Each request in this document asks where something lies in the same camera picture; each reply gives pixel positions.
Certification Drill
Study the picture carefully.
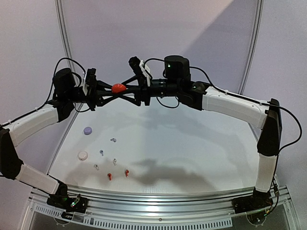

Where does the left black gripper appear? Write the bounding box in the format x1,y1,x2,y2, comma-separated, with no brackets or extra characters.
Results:
67,77,120,111

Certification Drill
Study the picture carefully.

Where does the left aluminium corner post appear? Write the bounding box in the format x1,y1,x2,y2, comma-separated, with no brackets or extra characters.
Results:
55,0,72,58

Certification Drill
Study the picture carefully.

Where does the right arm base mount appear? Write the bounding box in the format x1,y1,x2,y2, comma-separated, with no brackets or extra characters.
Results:
232,190,279,216

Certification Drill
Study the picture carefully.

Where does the aluminium front rail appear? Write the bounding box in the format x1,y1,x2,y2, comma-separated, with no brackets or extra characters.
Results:
28,184,295,228

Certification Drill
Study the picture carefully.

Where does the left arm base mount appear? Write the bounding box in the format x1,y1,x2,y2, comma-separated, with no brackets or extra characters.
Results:
47,194,89,213

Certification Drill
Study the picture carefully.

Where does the right aluminium corner post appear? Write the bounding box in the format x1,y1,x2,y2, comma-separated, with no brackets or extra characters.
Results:
237,0,263,94

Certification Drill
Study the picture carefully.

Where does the red earbud charging case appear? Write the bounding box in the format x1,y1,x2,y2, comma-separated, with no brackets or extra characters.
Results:
111,83,127,93

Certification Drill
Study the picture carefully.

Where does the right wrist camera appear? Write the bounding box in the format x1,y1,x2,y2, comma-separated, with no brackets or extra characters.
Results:
129,56,152,87

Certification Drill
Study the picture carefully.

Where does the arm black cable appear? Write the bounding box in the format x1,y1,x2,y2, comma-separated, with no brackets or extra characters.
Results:
45,57,91,113
143,58,303,154

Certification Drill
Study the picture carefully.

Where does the purple earbud charging case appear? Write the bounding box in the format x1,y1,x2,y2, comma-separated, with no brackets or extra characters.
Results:
83,126,93,135

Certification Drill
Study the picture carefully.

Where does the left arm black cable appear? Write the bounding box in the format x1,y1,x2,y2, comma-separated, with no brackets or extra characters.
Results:
45,57,91,113

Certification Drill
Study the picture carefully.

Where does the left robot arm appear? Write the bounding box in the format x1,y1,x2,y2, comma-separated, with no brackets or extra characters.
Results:
0,68,129,208

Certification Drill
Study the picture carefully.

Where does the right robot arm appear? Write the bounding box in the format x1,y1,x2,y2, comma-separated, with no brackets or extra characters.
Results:
123,55,282,209

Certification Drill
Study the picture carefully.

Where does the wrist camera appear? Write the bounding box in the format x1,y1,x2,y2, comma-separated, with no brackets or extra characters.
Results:
82,68,97,96
129,56,152,87

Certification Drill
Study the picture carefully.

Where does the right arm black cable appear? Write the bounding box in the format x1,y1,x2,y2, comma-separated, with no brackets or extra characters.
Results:
143,58,303,154

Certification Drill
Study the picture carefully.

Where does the aluminium corner post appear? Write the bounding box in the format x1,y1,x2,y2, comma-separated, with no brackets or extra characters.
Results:
237,0,263,94
55,0,72,58

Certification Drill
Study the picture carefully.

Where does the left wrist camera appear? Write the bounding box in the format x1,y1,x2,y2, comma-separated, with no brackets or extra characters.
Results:
82,68,97,96

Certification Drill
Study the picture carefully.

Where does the pink-white earbud charging case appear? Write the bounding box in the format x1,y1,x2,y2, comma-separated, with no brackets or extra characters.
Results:
78,151,88,161

